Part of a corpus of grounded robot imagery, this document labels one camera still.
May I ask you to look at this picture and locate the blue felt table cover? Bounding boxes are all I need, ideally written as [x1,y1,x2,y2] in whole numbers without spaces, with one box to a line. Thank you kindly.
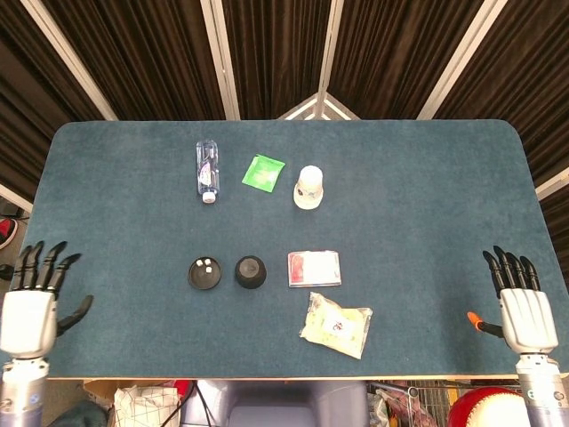
[0,118,569,382]

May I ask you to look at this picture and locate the green foil sachet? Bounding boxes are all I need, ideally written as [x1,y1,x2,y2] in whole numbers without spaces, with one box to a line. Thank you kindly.
[241,153,286,193]

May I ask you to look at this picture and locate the metal wire cart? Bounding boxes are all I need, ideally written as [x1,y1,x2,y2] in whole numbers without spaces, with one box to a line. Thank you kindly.
[368,381,450,427]

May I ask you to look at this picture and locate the clear zip bag white contents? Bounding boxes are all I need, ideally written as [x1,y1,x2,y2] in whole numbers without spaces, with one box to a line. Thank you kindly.
[299,291,373,359]

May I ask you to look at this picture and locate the black round container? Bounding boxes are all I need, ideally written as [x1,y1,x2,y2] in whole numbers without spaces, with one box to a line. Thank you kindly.
[234,254,268,291]

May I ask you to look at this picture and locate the clear plastic water bottle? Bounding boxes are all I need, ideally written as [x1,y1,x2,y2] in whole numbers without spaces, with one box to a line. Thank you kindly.
[195,140,220,205]

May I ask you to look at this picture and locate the teal cloth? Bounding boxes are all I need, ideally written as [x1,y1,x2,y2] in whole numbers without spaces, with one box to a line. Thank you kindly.
[57,399,113,427]

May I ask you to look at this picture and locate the white checked cloth bag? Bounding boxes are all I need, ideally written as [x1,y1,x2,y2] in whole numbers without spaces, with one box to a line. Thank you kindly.
[114,385,181,427]

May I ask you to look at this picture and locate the brown cardboard box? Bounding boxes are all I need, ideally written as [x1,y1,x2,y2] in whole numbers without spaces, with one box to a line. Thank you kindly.
[84,379,125,401]

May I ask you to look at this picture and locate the red and white ball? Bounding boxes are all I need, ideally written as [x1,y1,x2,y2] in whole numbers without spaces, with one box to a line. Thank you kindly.
[446,385,528,427]

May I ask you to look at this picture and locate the white frame post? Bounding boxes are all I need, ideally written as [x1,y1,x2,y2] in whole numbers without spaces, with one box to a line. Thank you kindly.
[0,182,35,214]
[199,0,241,120]
[535,166,569,200]
[416,0,510,120]
[20,0,119,121]
[316,0,346,97]

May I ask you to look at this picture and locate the lavender robot torso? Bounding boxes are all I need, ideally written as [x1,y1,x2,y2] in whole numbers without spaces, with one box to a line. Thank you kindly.
[195,379,370,427]

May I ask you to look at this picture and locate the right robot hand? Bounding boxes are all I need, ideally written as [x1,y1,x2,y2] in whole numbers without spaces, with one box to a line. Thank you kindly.
[466,245,559,355]

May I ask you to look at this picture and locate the dark brown pleated curtain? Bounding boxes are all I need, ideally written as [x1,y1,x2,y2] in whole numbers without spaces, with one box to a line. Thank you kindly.
[0,0,569,268]

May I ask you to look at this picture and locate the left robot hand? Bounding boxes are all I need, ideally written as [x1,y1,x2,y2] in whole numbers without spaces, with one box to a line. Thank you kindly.
[0,240,94,360]

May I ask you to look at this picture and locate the black round lid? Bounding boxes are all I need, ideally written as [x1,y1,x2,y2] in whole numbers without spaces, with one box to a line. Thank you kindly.
[188,256,222,292]

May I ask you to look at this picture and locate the white triangular frame brace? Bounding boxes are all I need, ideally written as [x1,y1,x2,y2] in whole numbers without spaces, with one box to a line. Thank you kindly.
[277,92,360,121]

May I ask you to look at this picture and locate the red and white ink pad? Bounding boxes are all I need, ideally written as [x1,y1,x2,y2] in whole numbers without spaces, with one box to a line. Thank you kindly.
[286,250,343,288]

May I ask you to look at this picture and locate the stack of floral paper cups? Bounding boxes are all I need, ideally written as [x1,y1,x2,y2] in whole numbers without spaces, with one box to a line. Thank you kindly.
[292,165,325,211]

